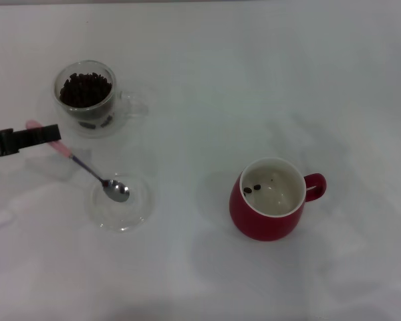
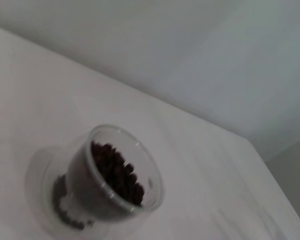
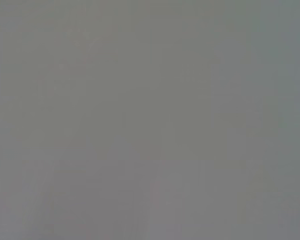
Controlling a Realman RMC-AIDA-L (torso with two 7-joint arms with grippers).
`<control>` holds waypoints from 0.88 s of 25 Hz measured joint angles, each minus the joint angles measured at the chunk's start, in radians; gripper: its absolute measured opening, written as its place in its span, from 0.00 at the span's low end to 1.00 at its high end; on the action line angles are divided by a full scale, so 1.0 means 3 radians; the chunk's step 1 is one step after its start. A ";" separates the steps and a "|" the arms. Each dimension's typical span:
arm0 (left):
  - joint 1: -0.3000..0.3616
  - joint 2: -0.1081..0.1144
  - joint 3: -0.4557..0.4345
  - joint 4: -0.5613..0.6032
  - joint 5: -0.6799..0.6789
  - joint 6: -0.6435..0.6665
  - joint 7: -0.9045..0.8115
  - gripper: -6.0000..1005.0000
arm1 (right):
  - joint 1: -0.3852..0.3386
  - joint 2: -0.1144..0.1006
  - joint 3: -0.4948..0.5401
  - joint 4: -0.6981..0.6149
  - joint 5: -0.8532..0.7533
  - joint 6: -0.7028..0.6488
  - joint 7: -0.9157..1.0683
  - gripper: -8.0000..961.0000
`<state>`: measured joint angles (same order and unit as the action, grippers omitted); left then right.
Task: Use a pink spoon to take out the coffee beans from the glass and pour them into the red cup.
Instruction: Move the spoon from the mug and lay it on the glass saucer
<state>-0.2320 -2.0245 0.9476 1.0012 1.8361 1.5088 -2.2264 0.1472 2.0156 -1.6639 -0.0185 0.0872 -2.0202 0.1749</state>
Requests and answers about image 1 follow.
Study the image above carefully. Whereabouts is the coffee beans pile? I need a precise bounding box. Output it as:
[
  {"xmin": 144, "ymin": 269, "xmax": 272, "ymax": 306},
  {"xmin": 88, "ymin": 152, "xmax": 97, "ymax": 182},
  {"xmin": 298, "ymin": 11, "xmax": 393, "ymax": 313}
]
[{"xmin": 59, "ymin": 71, "xmax": 113, "ymax": 109}]

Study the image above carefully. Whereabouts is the red mug with white interior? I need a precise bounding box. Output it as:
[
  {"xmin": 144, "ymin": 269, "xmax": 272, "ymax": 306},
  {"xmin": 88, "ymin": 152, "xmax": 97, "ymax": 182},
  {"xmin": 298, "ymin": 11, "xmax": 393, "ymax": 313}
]
[{"xmin": 229, "ymin": 156, "xmax": 328, "ymax": 243}]

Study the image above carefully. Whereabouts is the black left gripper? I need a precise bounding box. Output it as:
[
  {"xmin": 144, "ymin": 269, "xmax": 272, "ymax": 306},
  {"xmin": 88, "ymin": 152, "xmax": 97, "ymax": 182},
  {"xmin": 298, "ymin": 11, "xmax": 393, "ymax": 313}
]
[{"xmin": 0, "ymin": 124, "xmax": 62, "ymax": 161}]

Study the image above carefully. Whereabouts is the clear glass cup with handle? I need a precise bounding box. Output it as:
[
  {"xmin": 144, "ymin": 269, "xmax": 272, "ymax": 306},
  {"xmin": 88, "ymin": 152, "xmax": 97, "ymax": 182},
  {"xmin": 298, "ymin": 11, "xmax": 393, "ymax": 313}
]
[{"xmin": 53, "ymin": 60, "xmax": 150, "ymax": 138}]

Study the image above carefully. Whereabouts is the clear glass saucer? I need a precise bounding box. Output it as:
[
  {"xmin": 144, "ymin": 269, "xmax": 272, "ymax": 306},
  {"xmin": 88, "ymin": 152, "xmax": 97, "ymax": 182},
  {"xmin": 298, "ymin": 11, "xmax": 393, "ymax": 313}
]
[{"xmin": 86, "ymin": 171, "xmax": 155, "ymax": 234}]

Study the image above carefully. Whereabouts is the pink handled metal spoon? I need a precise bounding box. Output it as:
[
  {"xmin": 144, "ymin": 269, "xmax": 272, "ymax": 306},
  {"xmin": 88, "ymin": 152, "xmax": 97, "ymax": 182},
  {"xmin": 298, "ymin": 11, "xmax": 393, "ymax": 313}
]
[{"xmin": 25, "ymin": 120, "xmax": 132, "ymax": 204}]

